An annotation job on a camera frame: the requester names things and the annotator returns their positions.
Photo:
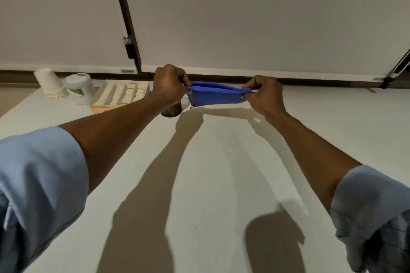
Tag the person's left hand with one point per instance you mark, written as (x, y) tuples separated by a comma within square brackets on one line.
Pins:
[(166, 84)]

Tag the person's right hand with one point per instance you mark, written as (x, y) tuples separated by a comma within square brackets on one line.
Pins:
[(267, 96)]

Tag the person's left fingers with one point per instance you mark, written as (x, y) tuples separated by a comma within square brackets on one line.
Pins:
[(183, 80)]

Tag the person's right thumb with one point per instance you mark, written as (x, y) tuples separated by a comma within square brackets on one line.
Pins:
[(248, 95)]

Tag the blue cloth pouch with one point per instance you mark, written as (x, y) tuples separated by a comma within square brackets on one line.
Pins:
[(214, 94)]

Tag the person's left forearm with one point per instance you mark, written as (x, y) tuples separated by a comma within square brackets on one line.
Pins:
[(115, 132)]

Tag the person's right forearm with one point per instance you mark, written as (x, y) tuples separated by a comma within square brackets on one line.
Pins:
[(310, 154)]

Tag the dark glass jar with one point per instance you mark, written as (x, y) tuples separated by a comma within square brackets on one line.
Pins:
[(172, 111)]

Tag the box of white sachets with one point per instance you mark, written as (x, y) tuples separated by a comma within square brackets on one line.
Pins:
[(120, 95)]

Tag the wide white roller blind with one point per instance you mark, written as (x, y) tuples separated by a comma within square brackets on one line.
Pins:
[(262, 16)]

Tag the white jar with green label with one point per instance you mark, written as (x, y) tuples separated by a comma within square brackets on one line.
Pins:
[(80, 89)]

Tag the stack of white paper cups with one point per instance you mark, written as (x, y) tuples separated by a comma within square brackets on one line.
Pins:
[(50, 84)]

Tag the narrow white roller blind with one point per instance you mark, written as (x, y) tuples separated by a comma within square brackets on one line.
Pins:
[(61, 13)]

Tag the light blue right shirt sleeve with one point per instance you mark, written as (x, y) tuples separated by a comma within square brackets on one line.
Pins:
[(374, 215)]

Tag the light blue shirt sleeve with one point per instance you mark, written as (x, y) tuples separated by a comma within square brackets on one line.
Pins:
[(374, 215), (38, 186)]

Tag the light blue left shirt sleeve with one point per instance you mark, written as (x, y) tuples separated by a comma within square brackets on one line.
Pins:
[(38, 186)]

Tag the black blind bracket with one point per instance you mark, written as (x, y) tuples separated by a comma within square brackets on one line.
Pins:
[(129, 47)]

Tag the dark window frame post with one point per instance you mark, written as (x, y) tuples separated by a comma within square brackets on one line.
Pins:
[(125, 16)]

